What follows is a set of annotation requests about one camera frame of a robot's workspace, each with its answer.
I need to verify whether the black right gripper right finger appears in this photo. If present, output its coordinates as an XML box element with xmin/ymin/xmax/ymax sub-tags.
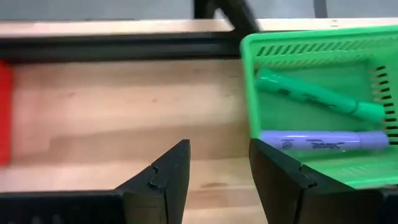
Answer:
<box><xmin>249</xmin><ymin>139</ymin><xmax>386</xmax><ymax>224</ymax></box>

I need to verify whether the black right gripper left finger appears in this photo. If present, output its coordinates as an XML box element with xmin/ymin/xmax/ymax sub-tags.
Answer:
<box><xmin>115</xmin><ymin>139</ymin><xmax>191</xmax><ymax>224</ymax></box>

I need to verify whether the purple highlighter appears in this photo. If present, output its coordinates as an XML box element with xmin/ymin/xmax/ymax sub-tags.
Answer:
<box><xmin>259</xmin><ymin>129</ymin><xmax>390</xmax><ymax>152</ymax></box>

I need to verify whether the green highlighter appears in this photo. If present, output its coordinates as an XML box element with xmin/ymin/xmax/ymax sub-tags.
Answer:
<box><xmin>254</xmin><ymin>67</ymin><xmax>387</xmax><ymax>124</ymax></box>

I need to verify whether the green plastic basket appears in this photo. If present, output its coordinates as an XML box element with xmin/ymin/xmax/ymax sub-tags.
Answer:
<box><xmin>239</xmin><ymin>24</ymin><xmax>398</xmax><ymax>190</ymax></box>

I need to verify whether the red plastic basket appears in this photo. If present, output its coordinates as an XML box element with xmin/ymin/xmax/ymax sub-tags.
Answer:
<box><xmin>0</xmin><ymin>60</ymin><xmax>14</xmax><ymax>165</ymax></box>

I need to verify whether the black table frame rail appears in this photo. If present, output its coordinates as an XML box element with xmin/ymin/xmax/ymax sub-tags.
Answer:
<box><xmin>0</xmin><ymin>30</ymin><xmax>245</xmax><ymax>64</ymax></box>

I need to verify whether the black frame clamp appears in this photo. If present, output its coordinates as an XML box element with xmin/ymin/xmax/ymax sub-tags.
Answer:
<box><xmin>192</xmin><ymin>0</ymin><xmax>261</xmax><ymax>34</ymax></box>

